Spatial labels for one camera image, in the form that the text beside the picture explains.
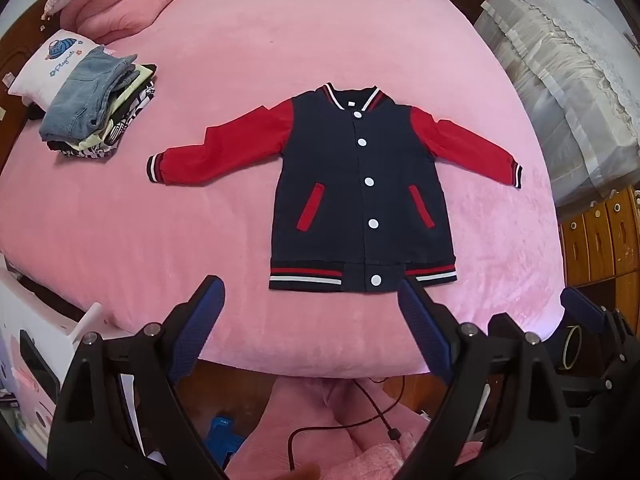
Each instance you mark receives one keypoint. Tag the folded pale yellow garment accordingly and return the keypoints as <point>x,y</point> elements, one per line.
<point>107,127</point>

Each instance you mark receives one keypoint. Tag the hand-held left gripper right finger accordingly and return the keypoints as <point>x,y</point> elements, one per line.
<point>425,330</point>

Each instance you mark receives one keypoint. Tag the person's pink fleece pants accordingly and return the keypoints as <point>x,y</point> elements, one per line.
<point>320,425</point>

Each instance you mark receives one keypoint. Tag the pink fleece bed blanket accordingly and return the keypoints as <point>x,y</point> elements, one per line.
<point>200,235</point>

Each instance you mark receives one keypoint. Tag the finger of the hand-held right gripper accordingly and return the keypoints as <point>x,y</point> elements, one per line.
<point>582,307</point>

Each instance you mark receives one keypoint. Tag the wooden headboard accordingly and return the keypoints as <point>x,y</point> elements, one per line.
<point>20,45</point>

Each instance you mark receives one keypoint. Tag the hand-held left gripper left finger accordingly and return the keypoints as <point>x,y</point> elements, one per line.
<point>197,325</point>

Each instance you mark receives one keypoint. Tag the white printed bedside furniture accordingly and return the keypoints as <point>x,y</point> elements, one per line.
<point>30,360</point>

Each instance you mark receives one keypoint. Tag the blue plastic object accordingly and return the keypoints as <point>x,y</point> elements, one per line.
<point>225,440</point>

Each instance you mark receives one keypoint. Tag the pink folded quilt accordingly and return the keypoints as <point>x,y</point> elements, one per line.
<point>130,0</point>

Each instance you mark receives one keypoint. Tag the white printed pillow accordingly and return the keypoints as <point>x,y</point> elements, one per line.
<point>45,67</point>

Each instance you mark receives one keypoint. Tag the navy and red varsity jacket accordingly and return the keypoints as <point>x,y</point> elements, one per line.
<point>360,200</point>

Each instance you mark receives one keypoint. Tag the wooden drawer cabinet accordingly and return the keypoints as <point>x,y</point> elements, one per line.
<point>600,240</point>

